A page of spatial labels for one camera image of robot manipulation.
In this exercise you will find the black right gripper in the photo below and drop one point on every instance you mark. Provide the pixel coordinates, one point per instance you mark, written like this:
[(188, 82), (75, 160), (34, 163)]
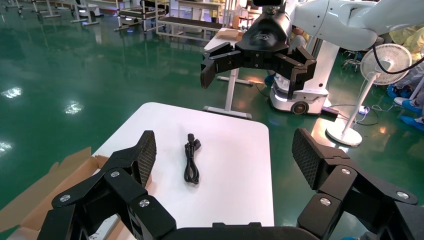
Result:
[(261, 36)]

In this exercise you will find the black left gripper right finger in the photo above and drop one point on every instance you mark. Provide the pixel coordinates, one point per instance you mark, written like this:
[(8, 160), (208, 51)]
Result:
[(338, 185)]

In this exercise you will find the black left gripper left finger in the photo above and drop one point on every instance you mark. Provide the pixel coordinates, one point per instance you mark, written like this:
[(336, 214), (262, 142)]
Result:
[(122, 185)]

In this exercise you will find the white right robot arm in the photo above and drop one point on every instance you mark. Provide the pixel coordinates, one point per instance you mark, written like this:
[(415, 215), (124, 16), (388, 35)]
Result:
[(348, 20)]

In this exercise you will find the small closed cardboard box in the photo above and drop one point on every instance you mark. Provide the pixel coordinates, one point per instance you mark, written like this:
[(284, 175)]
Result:
[(228, 34)]

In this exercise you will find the open brown cardboard storage box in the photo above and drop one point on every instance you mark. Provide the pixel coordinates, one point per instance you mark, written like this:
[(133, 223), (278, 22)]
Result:
[(39, 198)]

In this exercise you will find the seated person grey sleeve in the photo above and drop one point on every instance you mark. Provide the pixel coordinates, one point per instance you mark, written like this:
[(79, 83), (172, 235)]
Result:
[(298, 41)]

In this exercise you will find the white printed paper manual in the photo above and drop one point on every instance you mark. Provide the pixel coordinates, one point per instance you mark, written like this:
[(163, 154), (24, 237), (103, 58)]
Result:
[(104, 228)]

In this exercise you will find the white standing fan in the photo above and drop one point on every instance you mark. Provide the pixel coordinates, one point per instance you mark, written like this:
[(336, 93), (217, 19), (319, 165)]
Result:
[(344, 136)]

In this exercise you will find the white wheeled robot with column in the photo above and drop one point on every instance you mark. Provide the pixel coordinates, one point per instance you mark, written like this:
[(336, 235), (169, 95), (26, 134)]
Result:
[(318, 76)]

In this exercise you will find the white power strip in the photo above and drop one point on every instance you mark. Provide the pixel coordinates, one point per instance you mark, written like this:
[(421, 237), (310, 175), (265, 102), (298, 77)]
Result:
[(363, 109)]

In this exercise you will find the long dark top bench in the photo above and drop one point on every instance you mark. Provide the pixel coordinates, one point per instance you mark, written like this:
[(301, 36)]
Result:
[(188, 22)]

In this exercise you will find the metal stool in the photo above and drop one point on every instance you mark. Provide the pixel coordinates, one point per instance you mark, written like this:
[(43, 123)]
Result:
[(351, 61)]

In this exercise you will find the person in yellow suit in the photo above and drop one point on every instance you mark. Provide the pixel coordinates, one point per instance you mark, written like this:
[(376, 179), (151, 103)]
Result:
[(412, 39)]

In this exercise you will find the white desk with pedestal leg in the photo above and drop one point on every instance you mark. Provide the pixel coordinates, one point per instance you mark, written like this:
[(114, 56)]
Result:
[(229, 96)]

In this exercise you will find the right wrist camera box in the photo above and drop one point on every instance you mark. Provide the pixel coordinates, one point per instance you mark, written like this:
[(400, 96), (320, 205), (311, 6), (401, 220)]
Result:
[(266, 2)]

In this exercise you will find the white table leg frame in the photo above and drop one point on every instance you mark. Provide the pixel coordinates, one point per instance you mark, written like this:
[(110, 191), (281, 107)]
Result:
[(86, 21), (49, 13)]

